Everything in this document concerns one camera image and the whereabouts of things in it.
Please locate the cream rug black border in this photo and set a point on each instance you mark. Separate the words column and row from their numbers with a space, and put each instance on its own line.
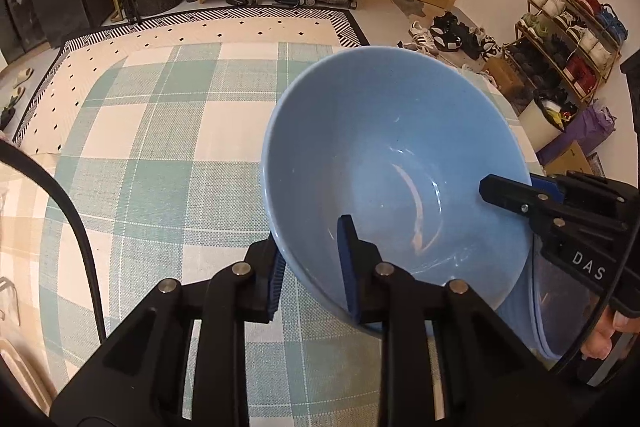
column 200, row 29

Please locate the teal checked tablecloth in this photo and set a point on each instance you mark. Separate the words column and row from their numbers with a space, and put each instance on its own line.
column 150, row 187

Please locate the light blue bowl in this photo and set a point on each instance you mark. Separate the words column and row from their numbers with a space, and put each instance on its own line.
column 390, row 132

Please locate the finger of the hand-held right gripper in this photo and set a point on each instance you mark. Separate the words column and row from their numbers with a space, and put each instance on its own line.
column 595, row 194
column 515, row 197

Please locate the dark grey refrigerator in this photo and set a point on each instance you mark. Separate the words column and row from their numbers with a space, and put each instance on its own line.
column 50, row 2

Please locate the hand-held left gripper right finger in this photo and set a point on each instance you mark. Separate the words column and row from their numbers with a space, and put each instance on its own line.
column 350, row 272

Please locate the assorted shoes group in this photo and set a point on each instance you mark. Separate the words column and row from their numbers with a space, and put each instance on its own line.
column 585, row 37

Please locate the dark slipper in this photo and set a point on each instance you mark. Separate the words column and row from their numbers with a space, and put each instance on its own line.
column 7, row 114

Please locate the large cream plate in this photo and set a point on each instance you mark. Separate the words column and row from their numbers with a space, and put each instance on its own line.
column 20, row 372

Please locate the black white shoes pile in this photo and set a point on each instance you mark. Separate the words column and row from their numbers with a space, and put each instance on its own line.
column 450, row 39

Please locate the flat cardboard box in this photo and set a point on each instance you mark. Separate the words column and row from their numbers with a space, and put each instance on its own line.
column 572, row 159

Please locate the brown cardboard box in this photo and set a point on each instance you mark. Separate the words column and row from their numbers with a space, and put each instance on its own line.
column 502, row 77

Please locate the grey floor mat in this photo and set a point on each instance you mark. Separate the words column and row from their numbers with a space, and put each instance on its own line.
column 407, row 6

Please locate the white trash bin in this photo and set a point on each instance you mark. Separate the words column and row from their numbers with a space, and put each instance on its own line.
column 537, row 127

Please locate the gold metal shoe rack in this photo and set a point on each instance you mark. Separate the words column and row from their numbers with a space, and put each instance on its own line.
column 570, row 57

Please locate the beige slipper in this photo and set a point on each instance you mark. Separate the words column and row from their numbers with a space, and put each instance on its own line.
column 22, row 78
column 15, row 95

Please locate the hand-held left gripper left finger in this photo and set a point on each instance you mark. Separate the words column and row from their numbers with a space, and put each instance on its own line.
column 276, row 287

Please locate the person's right hand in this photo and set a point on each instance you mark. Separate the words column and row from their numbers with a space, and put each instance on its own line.
column 605, row 337

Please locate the purple bag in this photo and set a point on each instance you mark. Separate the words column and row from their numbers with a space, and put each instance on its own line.
column 585, row 137

